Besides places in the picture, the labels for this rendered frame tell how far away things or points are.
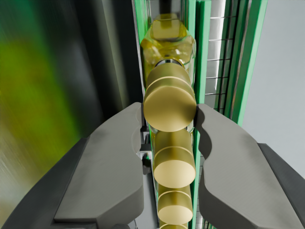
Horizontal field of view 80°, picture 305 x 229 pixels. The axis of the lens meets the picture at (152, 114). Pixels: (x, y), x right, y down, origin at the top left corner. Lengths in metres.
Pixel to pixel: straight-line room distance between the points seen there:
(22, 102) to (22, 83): 0.02
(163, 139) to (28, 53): 0.14
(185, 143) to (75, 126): 0.15
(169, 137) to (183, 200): 0.06
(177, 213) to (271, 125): 0.56
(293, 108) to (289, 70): 0.13
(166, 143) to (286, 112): 0.58
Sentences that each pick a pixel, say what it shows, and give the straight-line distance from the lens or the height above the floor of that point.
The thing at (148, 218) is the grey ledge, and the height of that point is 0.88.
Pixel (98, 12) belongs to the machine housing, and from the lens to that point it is 0.49.
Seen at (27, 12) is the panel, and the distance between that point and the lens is 0.21.
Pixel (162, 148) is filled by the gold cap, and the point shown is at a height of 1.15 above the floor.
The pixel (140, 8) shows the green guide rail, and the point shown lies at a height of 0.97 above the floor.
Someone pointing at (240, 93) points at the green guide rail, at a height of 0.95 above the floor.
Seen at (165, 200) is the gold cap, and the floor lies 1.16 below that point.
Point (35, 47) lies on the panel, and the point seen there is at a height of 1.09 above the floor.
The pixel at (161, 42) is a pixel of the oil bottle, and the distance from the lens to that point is 0.18.
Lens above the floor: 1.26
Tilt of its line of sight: 58 degrees down
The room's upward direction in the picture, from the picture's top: 174 degrees counter-clockwise
